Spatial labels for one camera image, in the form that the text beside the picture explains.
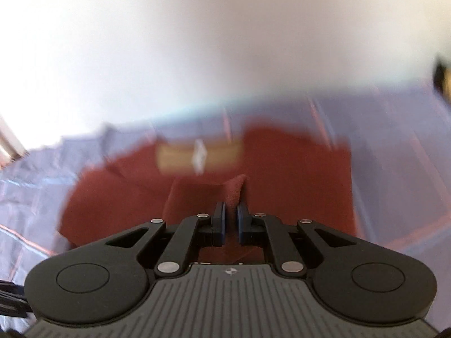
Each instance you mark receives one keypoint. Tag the beige floral curtain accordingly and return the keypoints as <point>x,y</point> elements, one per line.
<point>11,148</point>

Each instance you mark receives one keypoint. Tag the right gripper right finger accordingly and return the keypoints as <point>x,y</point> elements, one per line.
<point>353,278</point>

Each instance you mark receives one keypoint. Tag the dark red knit sweater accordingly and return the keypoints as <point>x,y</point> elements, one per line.
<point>272,171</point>

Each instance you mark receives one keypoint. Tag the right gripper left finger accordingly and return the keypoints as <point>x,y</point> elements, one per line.
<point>104,280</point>

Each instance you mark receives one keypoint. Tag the blue plaid bed sheet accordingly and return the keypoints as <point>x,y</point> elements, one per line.
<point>400,159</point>

